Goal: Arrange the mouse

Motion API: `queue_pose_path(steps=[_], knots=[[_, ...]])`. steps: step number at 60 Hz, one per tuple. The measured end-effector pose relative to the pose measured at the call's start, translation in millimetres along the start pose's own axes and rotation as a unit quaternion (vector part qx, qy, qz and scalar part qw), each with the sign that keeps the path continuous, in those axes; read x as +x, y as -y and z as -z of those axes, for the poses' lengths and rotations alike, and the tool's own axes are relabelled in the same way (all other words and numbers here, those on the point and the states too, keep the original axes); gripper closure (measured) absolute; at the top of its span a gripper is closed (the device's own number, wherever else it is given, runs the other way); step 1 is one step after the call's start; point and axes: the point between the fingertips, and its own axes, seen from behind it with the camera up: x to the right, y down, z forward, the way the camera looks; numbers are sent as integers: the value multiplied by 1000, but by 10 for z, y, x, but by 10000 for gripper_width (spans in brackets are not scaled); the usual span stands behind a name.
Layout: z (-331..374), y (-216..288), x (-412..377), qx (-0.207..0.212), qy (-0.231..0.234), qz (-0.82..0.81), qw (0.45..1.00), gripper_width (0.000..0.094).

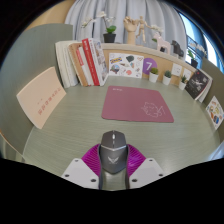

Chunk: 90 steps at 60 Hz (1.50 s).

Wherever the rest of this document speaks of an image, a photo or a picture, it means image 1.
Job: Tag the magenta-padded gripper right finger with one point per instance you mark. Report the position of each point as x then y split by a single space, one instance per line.
146 171

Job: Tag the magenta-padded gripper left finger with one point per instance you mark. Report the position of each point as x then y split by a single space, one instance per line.
78 171

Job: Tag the grey and black computer mouse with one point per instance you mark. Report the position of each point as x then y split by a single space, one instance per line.
113 156

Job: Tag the dusky pink mouse pad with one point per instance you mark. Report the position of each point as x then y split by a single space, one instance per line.
133 103

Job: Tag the beige board with red text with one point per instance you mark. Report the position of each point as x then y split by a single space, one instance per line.
40 96

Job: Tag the colourful sticker sheet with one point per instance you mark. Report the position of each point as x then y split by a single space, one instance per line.
215 111

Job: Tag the small plant in white pot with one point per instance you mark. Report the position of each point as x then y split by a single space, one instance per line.
153 77
166 80
182 85

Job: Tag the black cover book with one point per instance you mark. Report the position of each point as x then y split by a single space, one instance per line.
196 84

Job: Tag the tan brown book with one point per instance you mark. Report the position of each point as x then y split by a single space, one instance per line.
77 65

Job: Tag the white books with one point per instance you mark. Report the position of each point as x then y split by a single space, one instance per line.
65 65

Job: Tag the purple round number sign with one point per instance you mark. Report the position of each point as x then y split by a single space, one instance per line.
149 64

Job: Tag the white sticker sheet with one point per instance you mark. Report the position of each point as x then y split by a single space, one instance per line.
126 65

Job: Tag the red-edged book with photo cover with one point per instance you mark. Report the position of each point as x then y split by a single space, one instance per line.
96 60

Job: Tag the green desk partition panel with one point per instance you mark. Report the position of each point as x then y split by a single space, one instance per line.
215 78
30 53

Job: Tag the white orchid in black pot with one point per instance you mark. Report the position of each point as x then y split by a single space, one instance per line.
194 62
109 37
156 29

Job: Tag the black wooden horse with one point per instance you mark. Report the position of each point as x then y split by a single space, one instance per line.
177 48

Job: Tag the pink wooden horse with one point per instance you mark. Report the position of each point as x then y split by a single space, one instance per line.
163 42

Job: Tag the window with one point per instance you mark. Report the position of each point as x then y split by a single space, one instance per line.
208 50

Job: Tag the wooden hand model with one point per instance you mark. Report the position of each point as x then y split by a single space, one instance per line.
130 28

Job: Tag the wooden artist mannequin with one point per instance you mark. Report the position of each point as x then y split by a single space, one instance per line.
142 26

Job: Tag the light grey curtain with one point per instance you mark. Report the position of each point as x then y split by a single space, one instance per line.
160 13

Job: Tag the white wall socket plate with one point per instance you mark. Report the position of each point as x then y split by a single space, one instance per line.
187 73
177 69

